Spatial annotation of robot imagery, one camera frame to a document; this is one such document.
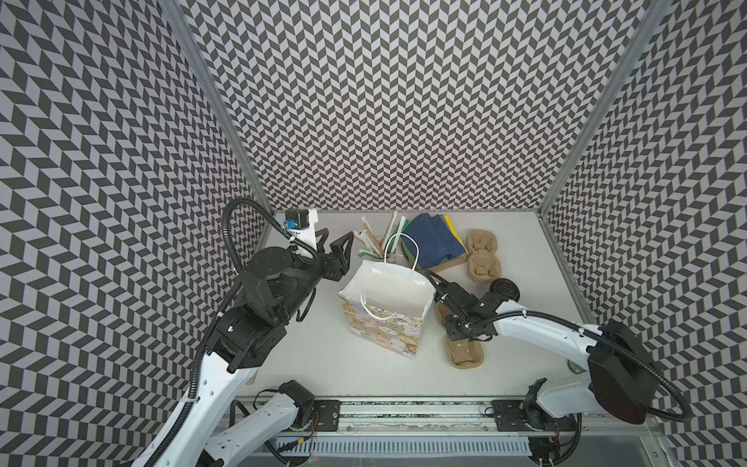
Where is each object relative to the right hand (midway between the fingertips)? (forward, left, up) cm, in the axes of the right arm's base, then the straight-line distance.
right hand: (458, 333), depth 84 cm
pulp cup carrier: (-4, -2, -4) cm, 6 cm away
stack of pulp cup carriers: (+24, -12, 0) cm, 27 cm away
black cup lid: (+11, -14, +8) cm, 19 cm away
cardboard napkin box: (+23, -1, +3) cm, 23 cm away
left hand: (+6, +30, +38) cm, 49 cm away
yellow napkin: (+42, -3, +3) cm, 42 cm away
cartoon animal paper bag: (+9, +21, +2) cm, 23 cm away
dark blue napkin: (+32, +4, +3) cm, 33 cm away
